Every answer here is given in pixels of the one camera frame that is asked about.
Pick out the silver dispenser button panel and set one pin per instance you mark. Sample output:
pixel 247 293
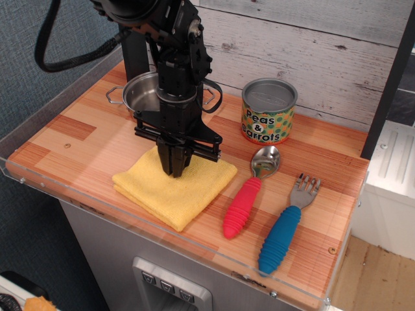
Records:
pixel 161 289

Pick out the red handled spoon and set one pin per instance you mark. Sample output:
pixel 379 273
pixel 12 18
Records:
pixel 264 163

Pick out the orange object at corner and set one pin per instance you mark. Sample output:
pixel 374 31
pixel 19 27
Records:
pixel 38 304

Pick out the clear acrylic table guard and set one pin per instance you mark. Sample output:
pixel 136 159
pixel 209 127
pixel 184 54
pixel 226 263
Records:
pixel 73 146

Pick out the peas and carrots can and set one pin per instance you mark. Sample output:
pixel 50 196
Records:
pixel 268 110

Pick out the blue handled fork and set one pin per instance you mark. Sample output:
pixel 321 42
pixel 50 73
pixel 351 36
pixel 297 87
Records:
pixel 278 241

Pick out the yellow rag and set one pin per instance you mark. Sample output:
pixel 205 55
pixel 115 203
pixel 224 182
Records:
pixel 174 201

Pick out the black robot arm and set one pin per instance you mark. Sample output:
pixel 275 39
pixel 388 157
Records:
pixel 174 33

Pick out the small steel pot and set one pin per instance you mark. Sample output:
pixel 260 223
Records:
pixel 139 95

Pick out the white toy cabinet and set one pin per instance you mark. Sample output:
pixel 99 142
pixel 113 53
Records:
pixel 384 215

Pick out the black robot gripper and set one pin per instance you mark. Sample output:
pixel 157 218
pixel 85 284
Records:
pixel 178 141

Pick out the grey toy fridge cabinet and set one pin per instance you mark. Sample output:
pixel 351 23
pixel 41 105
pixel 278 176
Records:
pixel 110 248

